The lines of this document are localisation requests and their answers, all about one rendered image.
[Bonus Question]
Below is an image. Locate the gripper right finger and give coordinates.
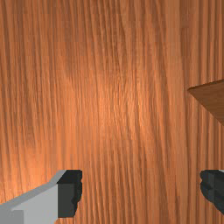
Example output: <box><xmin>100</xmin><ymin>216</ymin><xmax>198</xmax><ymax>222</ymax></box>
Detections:
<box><xmin>199</xmin><ymin>169</ymin><xmax>224</xmax><ymax>216</ymax></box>

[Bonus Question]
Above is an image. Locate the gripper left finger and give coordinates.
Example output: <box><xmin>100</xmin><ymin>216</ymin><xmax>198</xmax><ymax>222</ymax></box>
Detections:
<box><xmin>0</xmin><ymin>169</ymin><xmax>83</xmax><ymax>224</ymax></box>

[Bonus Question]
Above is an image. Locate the brown door leaf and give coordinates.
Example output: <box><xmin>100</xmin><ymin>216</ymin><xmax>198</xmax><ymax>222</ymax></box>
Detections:
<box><xmin>186</xmin><ymin>78</ymin><xmax>224</xmax><ymax>127</ymax></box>

